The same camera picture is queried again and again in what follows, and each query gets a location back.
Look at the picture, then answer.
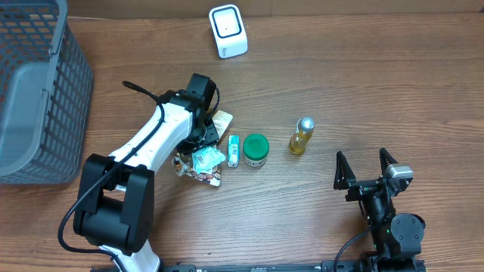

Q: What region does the white barcode scanner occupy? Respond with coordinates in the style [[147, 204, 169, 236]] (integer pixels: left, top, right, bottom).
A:
[[209, 4, 248, 59]]

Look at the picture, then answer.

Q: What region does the yellow oil glass bottle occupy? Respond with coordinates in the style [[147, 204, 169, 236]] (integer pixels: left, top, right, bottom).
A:
[[289, 116, 315, 155]]

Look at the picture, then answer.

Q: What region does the small green sachet pack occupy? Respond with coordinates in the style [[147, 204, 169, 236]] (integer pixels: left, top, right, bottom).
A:
[[228, 134, 240, 168]]

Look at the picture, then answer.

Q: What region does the grey plastic basket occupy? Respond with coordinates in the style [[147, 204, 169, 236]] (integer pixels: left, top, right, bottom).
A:
[[1, 0, 94, 185]]

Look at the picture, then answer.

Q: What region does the green lid round jar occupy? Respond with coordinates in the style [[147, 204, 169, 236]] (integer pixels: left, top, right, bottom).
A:
[[242, 134, 269, 168]]

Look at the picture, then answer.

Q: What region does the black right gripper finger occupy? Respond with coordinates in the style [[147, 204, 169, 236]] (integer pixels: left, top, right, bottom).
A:
[[334, 151, 356, 190], [379, 147, 397, 175]]

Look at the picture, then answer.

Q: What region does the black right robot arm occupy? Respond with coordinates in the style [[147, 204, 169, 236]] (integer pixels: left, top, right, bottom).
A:
[[334, 148, 426, 260]]

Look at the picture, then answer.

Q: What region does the brown Pantree snack pouch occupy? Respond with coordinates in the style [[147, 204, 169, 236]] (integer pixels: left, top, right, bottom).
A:
[[172, 110, 233, 187]]

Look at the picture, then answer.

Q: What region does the green wet wipes pack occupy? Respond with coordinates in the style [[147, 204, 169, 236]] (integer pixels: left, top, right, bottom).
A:
[[192, 147, 226, 174]]

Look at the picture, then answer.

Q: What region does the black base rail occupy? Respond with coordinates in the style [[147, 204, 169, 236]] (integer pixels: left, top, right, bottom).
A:
[[90, 260, 428, 272]]

